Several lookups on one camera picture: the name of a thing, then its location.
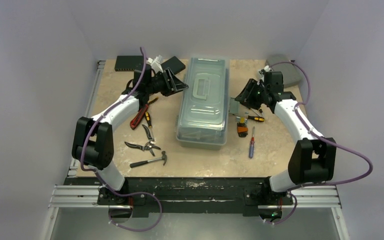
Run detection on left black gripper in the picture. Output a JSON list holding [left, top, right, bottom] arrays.
[[146, 69, 188, 98]]

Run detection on orange hex key set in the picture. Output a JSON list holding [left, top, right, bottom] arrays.
[[235, 115, 248, 138]]

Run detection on black handled screwdriver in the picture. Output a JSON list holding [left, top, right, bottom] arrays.
[[145, 111, 153, 132]]

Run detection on translucent green tool box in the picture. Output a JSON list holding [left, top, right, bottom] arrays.
[[176, 57, 230, 150]]

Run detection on red black utility knife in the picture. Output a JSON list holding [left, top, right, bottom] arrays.
[[129, 103, 149, 130]]

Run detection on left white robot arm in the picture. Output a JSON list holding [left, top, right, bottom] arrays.
[[71, 63, 189, 205]]

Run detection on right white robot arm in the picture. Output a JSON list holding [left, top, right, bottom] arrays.
[[235, 71, 337, 204]]

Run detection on small black flat box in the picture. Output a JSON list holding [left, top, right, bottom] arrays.
[[161, 56, 186, 75]]

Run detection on yellow black needle pliers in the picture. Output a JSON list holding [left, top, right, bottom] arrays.
[[147, 97, 159, 105]]

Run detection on grey plastic case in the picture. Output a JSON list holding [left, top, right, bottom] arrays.
[[266, 54, 303, 88]]

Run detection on blue red screwdriver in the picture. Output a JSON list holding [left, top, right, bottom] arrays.
[[248, 127, 255, 159]]

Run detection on black pruning shears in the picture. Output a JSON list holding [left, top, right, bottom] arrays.
[[124, 124, 162, 157]]

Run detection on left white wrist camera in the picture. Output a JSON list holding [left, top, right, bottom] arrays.
[[146, 55, 164, 73]]

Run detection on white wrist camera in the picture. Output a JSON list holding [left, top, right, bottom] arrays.
[[258, 65, 273, 79], [146, 55, 164, 73]]

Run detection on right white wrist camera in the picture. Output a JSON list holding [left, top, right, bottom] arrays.
[[258, 65, 273, 79]]

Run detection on black network switch box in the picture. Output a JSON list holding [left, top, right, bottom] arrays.
[[114, 55, 144, 72]]

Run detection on black handled hammer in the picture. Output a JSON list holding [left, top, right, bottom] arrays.
[[129, 151, 168, 168]]

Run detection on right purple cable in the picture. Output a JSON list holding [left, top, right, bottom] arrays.
[[263, 61, 374, 226]]

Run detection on aluminium rail frame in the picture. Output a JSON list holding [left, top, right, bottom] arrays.
[[47, 59, 343, 213]]

